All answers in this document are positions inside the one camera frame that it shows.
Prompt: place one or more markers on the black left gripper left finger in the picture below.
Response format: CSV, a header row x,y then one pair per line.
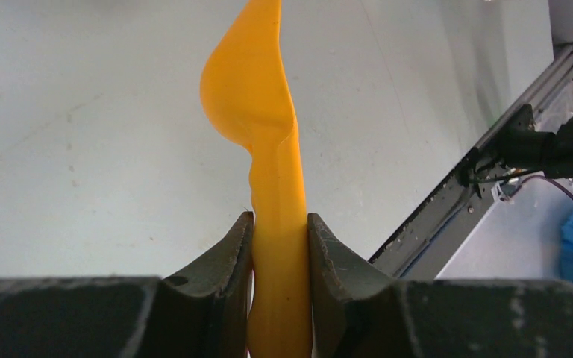
x,y
199,311

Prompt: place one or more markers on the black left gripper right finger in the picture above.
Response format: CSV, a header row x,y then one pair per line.
x,y
358,311

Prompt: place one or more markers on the yellow plastic food scoop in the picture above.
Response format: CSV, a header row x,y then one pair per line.
x,y
245,95

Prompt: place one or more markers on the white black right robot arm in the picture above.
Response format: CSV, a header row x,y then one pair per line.
x,y
547,152

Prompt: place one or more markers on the aluminium front frame rail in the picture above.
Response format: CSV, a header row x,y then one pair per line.
x,y
555,82

